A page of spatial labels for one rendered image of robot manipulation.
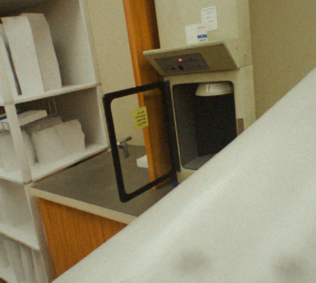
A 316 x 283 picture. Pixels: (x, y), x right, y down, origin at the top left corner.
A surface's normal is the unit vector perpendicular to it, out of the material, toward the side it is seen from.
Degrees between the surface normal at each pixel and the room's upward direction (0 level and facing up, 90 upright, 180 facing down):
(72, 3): 90
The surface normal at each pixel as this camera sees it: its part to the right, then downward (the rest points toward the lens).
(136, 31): 0.79, 0.03
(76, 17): -0.60, 0.26
